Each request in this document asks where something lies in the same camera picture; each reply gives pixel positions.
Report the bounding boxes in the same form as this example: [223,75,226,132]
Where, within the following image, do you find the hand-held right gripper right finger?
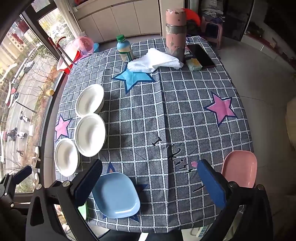
[196,159,274,241]

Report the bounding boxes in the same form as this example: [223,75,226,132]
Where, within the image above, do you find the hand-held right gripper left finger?
[26,159,103,241]

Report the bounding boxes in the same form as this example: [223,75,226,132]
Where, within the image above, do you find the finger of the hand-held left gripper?
[13,166,33,186]

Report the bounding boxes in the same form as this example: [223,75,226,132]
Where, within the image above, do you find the blue square plate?
[91,173,141,219]

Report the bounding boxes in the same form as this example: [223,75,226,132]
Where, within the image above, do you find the pink square plate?
[221,150,258,189]

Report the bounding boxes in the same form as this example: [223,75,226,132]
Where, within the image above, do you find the white round bowl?
[54,138,80,177]
[75,84,105,116]
[75,113,107,157]

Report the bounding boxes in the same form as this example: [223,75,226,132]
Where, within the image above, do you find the window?
[0,0,77,195]

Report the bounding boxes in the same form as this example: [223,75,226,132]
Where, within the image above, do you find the grey checked star tablecloth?
[54,37,255,232]

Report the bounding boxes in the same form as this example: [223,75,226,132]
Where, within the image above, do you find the beige container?
[286,97,296,149]

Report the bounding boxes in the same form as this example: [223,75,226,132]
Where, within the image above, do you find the yellow sponge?
[186,58,203,71]

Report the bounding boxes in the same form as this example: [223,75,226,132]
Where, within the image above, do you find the metal pole with red hook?
[48,36,74,75]

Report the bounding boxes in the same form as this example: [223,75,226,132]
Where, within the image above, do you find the white cloth towel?
[127,48,184,73]

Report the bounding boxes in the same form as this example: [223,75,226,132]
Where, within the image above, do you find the green capped drink bottle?
[116,35,134,62]

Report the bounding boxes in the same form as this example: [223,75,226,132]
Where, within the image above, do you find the pink plastic basin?
[73,37,94,56]

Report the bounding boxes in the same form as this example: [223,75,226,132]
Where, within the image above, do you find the pink worn thermos flask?
[165,9,187,63]

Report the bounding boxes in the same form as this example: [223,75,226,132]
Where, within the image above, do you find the pink plastic stool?
[200,16,223,49]

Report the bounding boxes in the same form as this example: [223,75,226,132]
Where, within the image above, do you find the white cabinet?
[74,0,162,43]

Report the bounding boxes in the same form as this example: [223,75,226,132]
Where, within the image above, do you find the orange red cloth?
[181,8,201,27]

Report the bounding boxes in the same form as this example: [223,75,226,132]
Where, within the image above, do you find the folded dark clothes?
[202,0,225,24]

